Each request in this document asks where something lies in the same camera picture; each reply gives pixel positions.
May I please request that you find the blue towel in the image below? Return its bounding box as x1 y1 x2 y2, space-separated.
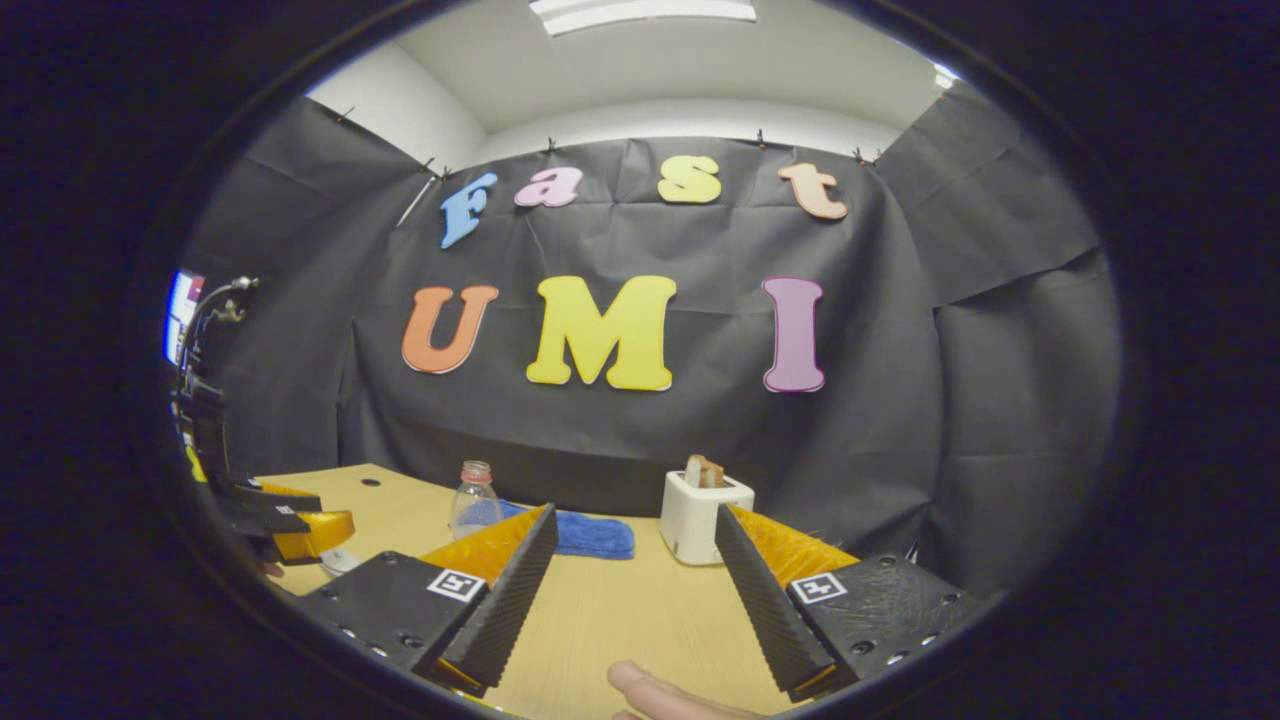
500 500 636 560

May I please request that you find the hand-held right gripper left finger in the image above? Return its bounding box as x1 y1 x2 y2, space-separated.
290 503 559 699

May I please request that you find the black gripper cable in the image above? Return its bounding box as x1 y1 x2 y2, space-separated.
180 275 259 376

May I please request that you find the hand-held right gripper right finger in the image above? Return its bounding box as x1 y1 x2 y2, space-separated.
714 503 986 706

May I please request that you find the computer monitor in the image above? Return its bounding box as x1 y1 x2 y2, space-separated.
163 268 206 366

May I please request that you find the white toaster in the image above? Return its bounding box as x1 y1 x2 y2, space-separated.
660 471 756 566

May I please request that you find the clear plastic water bottle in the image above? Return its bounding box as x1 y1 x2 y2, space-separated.
449 460 503 541

